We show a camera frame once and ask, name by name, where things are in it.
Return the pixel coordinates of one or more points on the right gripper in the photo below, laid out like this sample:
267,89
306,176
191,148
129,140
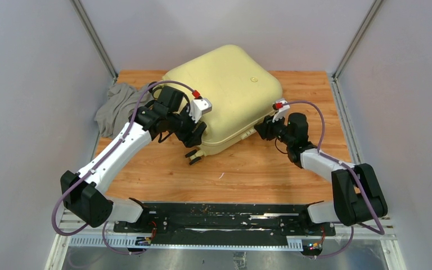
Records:
265,128

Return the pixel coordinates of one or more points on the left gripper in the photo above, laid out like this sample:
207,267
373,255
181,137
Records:
189,138

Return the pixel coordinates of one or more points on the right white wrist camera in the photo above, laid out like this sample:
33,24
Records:
281,108

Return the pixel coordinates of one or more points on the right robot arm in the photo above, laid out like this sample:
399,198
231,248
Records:
357,195

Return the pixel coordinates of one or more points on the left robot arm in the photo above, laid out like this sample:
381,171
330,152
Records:
83,192

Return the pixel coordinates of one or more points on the grey crumpled cloth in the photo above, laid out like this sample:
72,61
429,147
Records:
116,111

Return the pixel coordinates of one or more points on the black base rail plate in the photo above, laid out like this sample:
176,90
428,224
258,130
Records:
215,224

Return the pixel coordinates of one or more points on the cream suitcase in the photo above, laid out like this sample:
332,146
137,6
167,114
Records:
240,90

